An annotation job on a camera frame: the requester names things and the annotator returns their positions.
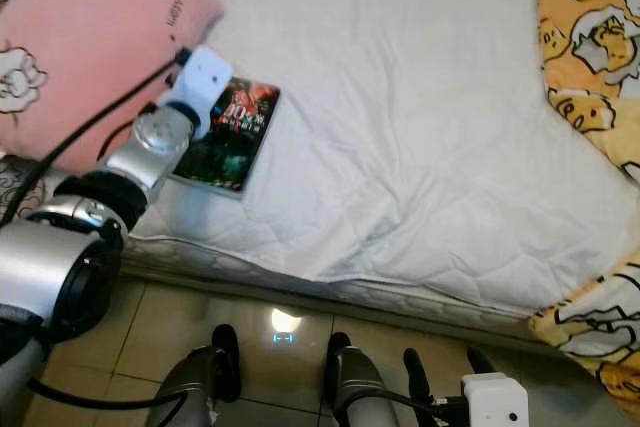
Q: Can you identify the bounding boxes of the dark red cover book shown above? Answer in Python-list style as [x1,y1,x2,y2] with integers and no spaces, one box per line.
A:
[170,77,281,196]

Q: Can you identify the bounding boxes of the pink embroidered pillow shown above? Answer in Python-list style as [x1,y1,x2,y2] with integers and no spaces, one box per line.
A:
[0,0,226,176]

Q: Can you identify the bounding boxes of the white quilted mattress pad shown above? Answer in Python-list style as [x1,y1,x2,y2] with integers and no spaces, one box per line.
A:
[60,0,640,318]

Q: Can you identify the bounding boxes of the grey right robot leg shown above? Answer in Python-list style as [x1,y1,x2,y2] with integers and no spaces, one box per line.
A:
[325,332,411,427]

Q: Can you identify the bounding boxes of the yellow cartoon print blanket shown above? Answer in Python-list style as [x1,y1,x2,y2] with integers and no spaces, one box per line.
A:
[528,0,640,418]

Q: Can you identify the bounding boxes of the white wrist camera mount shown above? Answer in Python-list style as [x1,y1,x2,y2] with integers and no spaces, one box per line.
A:
[175,45,234,138]
[460,372,529,427]

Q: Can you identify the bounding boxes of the grey left robot leg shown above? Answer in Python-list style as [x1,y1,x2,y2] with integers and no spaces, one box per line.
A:
[150,325,241,427]

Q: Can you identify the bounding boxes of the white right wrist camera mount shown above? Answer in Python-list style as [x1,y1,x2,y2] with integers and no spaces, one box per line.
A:
[460,372,529,427]

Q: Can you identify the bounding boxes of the grey robot leg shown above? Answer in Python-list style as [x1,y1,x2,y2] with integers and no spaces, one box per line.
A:
[150,325,241,427]
[325,332,411,427]

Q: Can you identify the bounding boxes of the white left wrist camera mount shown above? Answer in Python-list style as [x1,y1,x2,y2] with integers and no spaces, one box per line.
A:
[175,45,234,138]

